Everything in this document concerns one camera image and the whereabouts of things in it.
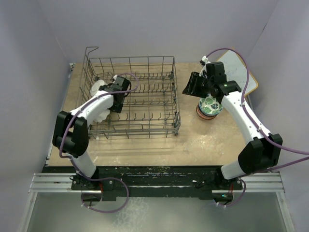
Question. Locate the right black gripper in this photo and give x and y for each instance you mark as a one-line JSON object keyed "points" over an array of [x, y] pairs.
{"points": [[192, 87]]}

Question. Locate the white cup with handle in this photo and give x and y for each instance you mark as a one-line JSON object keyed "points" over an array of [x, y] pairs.
{"points": [[94, 89]]}

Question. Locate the aluminium rail frame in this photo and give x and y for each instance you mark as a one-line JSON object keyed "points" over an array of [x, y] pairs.
{"points": [[158, 199]]}

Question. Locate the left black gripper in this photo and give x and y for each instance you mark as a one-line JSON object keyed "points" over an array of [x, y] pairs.
{"points": [[116, 108]]}

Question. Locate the white fluted bowl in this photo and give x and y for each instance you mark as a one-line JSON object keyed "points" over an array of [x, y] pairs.
{"points": [[102, 116]]}

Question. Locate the orange red patterned bowl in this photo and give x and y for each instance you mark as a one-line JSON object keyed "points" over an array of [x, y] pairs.
{"points": [[203, 116]]}

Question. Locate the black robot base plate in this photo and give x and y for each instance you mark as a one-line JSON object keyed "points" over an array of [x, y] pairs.
{"points": [[202, 182]]}

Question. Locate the green leaf patterned bowl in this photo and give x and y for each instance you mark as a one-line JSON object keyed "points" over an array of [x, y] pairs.
{"points": [[210, 106]]}

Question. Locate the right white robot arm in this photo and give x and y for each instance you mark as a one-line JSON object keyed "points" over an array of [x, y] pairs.
{"points": [[262, 148]]}

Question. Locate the small whiteboard yellow frame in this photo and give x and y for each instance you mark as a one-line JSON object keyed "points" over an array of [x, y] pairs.
{"points": [[235, 70]]}

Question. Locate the grey wire dish rack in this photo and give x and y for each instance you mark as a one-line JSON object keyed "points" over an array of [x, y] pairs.
{"points": [[151, 110]]}

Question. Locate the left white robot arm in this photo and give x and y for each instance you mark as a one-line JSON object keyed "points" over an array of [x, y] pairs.
{"points": [[71, 128]]}

